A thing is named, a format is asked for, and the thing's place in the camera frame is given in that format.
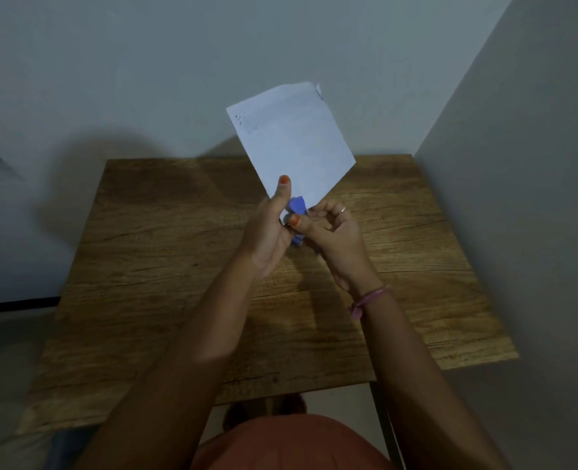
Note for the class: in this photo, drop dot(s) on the person's left hand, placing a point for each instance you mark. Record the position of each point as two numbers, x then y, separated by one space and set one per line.
263 234

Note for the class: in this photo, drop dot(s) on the person's right hand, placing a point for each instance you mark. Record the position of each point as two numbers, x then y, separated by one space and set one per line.
340 247

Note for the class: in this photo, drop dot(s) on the person's left thumb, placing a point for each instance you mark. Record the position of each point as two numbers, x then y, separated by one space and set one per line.
280 193

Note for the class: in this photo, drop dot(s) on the person's right thumb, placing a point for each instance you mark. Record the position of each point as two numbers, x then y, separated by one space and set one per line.
302 226

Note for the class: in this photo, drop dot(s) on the blue stapler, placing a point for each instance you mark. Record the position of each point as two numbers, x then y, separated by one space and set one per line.
298 205

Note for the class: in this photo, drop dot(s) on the white paper sheet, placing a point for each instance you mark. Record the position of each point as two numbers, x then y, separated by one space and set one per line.
291 136

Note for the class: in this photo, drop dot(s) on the person's left forearm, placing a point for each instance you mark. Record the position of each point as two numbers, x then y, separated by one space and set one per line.
186 367

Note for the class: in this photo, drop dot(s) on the person's right forearm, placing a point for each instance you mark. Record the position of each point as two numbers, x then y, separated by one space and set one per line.
416 386

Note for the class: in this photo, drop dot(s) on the person's orange garment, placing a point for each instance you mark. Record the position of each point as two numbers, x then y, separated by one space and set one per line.
289 447

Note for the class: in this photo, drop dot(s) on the black baseboard strip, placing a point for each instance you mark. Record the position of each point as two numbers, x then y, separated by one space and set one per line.
17 305

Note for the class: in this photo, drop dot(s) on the blue fabric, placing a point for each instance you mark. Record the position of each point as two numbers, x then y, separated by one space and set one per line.
71 450

